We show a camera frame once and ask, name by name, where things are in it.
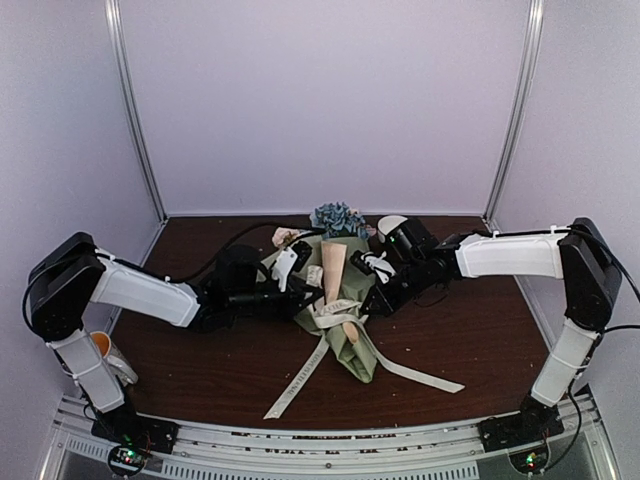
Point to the pink and green wrapping paper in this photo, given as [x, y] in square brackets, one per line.
[328, 261]

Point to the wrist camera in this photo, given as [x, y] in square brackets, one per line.
[368, 263]
[291, 259]

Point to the white and dark bowl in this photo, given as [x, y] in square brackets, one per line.
[388, 223]

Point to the aluminium front rail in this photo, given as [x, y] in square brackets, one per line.
[452, 450]

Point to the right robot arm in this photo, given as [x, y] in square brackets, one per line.
[576, 255]

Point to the white ribbon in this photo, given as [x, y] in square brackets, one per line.
[341, 329]

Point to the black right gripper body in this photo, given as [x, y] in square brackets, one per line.
[417, 282]

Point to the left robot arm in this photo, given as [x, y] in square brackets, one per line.
[233, 283]

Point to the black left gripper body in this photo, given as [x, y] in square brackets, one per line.
[246, 302]

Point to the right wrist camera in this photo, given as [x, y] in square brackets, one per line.
[368, 263]

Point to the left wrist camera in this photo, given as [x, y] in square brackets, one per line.
[291, 259]

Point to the orange and white cup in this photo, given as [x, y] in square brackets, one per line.
[116, 361]

